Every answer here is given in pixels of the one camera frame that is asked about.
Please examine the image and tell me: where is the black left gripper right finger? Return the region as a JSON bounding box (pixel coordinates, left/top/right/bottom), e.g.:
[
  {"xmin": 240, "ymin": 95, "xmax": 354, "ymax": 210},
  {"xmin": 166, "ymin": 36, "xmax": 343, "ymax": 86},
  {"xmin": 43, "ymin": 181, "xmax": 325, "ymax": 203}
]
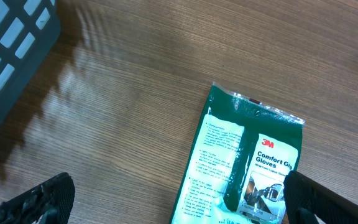
[{"xmin": 284, "ymin": 170, "xmax": 358, "ymax": 224}]

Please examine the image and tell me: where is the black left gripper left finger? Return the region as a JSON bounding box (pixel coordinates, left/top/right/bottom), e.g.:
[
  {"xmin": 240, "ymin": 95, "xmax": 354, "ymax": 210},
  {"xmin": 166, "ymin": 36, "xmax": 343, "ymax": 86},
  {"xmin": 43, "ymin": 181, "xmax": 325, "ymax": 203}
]
[{"xmin": 0, "ymin": 172, "xmax": 75, "ymax": 224}]

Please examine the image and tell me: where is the green white glove package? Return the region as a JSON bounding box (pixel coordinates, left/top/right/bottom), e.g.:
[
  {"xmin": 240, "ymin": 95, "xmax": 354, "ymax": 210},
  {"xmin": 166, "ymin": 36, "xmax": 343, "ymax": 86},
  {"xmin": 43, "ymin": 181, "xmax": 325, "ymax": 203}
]
[{"xmin": 170, "ymin": 83, "xmax": 305, "ymax": 223}]

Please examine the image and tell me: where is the grey plastic mesh basket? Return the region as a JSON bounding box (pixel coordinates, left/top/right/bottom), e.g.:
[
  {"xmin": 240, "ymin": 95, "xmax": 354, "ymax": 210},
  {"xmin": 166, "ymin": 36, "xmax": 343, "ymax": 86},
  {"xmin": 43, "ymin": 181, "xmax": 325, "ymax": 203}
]
[{"xmin": 0, "ymin": 0, "xmax": 60, "ymax": 125}]

